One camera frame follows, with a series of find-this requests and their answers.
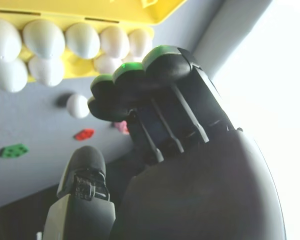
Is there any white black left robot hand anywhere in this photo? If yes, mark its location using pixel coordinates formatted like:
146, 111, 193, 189
36, 44, 288, 240

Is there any yellow egg carton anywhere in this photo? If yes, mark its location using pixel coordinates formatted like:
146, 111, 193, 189
0, 0, 190, 87

